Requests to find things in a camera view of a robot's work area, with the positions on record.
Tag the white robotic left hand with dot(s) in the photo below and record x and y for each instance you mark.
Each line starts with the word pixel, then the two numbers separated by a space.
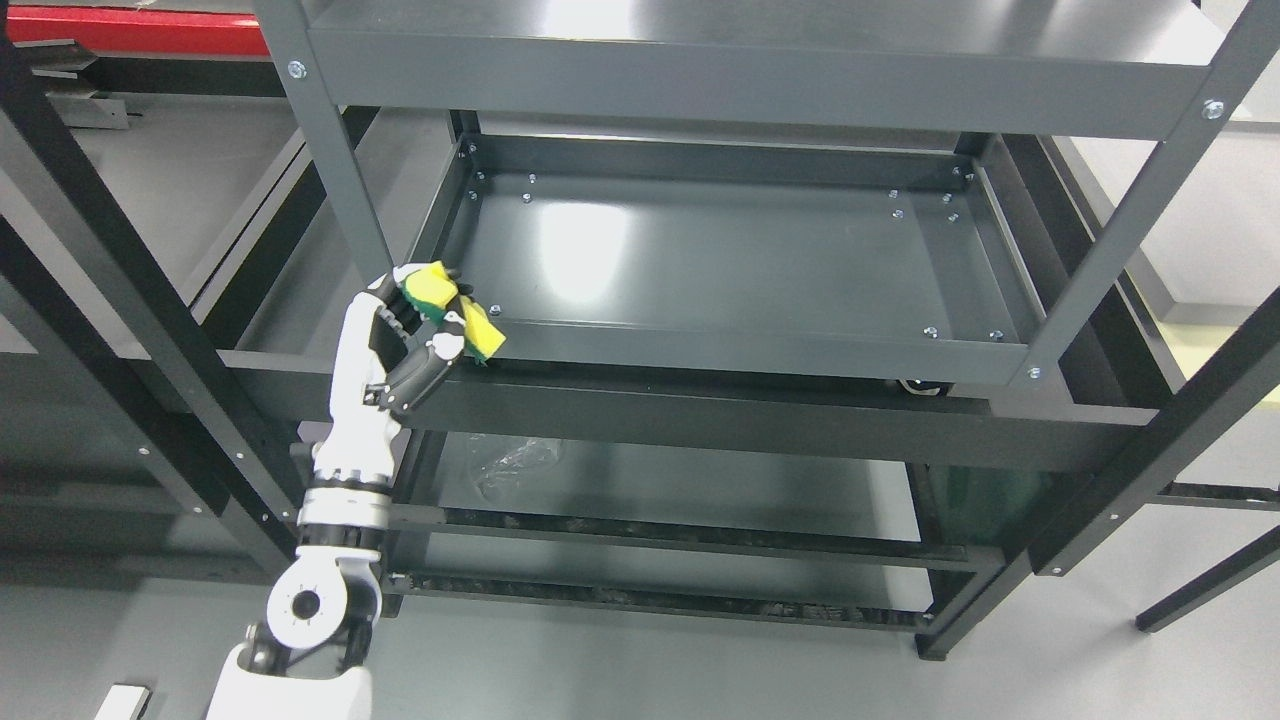
pixel 388 360

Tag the green yellow sponge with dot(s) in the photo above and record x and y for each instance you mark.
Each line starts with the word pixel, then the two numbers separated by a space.
pixel 436 293

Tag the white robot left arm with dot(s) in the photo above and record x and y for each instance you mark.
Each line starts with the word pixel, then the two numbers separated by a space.
pixel 306 659

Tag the grey metal shelf cart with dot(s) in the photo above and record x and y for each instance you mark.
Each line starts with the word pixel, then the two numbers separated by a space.
pixel 934 190

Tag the clear plastic bag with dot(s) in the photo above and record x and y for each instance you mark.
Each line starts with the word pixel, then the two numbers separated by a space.
pixel 498 466

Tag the black metal shelving rack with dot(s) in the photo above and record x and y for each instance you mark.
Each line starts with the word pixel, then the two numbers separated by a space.
pixel 174 281

